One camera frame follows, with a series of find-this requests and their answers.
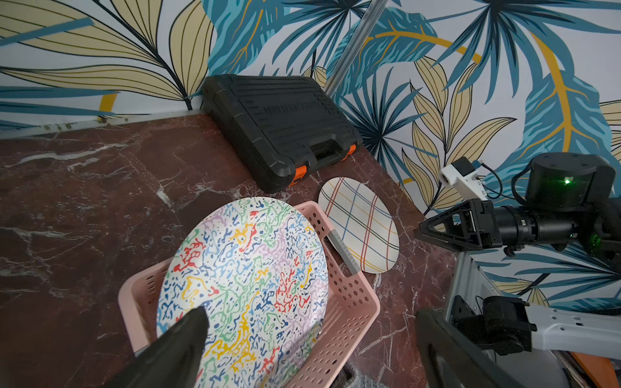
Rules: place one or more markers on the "grey striped microfibre cloth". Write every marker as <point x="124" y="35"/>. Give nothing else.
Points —
<point x="350" y="377"/>

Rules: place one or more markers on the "aluminium corner post right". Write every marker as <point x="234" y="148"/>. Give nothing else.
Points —
<point x="354" y="44"/>

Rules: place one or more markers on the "white plate with colourful squiggles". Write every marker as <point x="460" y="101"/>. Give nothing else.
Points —
<point x="257" y="268"/>

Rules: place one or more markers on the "white plate with coloured stripes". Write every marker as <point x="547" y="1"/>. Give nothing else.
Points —
<point x="363" y="222"/>

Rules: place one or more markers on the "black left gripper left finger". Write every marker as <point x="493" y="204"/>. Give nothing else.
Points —
<point x="171" y="361"/>

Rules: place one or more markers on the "pink perforated plastic basket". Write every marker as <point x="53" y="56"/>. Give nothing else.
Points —
<point x="353" y="306"/>

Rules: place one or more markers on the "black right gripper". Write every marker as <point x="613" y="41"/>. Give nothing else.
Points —
<point x="484" y="226"/>

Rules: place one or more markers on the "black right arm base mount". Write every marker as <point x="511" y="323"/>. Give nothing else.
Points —
<point x="551" y="329"/>

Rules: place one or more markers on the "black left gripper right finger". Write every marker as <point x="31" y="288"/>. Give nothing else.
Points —
<point x="454" y="350"/>

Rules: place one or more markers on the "black plastic tool case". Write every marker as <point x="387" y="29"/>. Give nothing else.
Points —
<point x="282" y="128"/>

